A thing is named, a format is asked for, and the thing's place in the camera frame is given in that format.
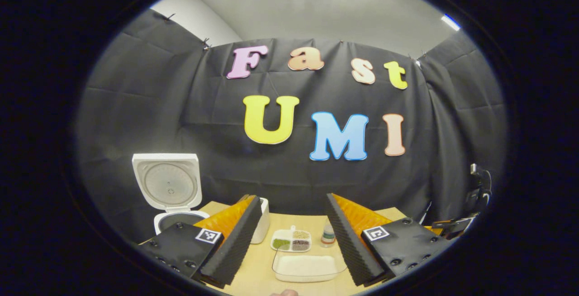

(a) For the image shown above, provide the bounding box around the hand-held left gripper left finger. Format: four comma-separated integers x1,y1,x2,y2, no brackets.
138,195,264,289

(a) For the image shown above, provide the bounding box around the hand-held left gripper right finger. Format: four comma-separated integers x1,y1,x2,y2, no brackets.
325,193,453,287

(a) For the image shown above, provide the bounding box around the white chopstick holder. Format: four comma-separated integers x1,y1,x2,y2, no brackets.
251,198,271,245

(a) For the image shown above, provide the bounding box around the white rice cooker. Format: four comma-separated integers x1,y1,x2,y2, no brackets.
132,153,209,235

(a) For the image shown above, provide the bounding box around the clear plastic rice container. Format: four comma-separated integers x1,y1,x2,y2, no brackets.
271,250,347,283

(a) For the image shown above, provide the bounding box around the clear plastic bottle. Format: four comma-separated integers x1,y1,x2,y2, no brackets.
320,220,336,248

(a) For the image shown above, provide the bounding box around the white divided seasoning tray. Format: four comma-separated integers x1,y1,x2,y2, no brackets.
271,229,313,253

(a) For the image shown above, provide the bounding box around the black backdrop cloth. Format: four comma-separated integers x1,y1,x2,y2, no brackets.
77,9,507,247

